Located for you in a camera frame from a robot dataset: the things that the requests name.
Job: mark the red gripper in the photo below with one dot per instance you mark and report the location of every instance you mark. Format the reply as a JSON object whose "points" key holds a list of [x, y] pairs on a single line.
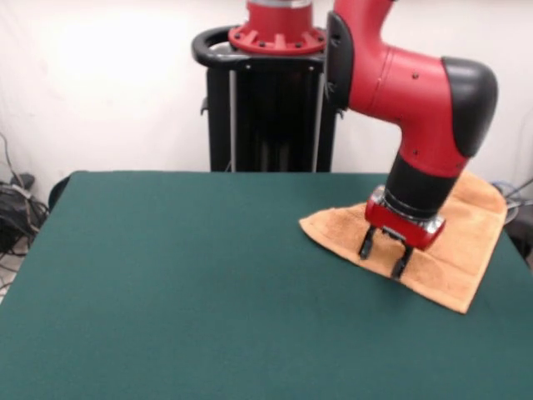
{"points": [[395, 227]]}

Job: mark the tan terry towel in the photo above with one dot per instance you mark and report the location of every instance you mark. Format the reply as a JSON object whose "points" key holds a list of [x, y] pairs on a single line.
{"points": [[458, 250]]}

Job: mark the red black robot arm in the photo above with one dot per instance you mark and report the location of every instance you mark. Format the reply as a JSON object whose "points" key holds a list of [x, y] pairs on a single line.
{"points": [[416, 104]]}

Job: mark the dark green table cloth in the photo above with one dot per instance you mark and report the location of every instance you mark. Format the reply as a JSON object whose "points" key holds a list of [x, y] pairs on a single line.
{"points": [[145, 291]]}

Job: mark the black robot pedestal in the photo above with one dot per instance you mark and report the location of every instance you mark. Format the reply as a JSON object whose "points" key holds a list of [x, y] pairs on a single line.
{"points": [[270, 125]]}

